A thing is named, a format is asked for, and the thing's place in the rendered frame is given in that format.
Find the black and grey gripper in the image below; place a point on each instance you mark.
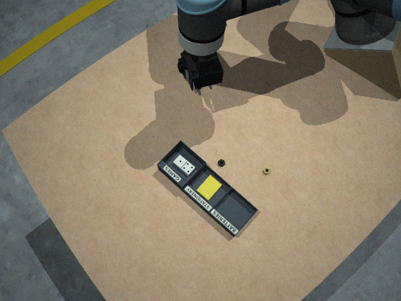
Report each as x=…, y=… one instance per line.
x=210, y=74

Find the dark grey rack of bins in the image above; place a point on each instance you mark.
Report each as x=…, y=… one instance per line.
x=227, y=207

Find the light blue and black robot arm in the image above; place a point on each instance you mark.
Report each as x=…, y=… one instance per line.
x=202, y=23

